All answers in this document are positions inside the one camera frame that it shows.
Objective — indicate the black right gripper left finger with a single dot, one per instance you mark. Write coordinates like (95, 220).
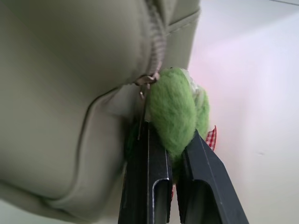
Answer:
(144, 177)

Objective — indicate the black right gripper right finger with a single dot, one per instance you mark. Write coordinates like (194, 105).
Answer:
(205, 182)

